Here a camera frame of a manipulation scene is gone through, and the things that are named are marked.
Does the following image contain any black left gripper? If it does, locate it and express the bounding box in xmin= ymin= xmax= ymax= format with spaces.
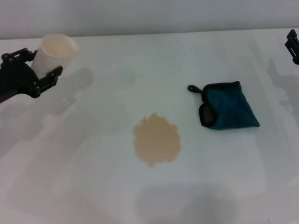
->
xmin=0 ymin=47 xmax=64 ymax=105

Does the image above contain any blue rag with black trim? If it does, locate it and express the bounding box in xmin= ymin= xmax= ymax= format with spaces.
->
xmin=187 ymin=80 xmax=261 ymax=130

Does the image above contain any brown water stain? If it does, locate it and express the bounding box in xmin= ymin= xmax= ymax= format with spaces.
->
xmin=132 ymin=112 xmax=182 ymax=168

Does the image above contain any white paper cup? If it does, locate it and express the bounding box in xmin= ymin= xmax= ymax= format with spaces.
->
xmin=30 ymin=34 xmax=79 ymax=79

